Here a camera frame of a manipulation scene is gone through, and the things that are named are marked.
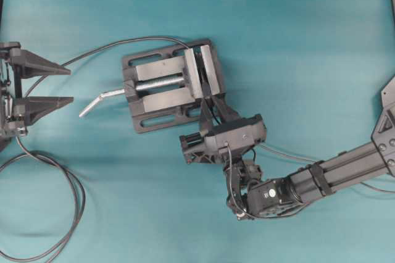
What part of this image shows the black female connector cable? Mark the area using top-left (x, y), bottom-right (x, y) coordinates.
top-left (0, 36), bottom-right (192, 263)

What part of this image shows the black bench vise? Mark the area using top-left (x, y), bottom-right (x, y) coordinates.
top-left (122, 38), bottom-right (226, 133)

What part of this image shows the silver vise handle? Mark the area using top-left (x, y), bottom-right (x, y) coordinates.
top-left (78, 89), bottom-right (125, 118)

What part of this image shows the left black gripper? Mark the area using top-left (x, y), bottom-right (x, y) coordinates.
top-left (1, 41), bottom-right (74, 137)

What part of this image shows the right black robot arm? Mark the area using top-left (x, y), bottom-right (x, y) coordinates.
top-left (180, 80), bottom-right (394, 220)

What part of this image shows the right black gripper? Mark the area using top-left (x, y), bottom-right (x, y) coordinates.
top-left (180, 96), bottom-right (266, 164)

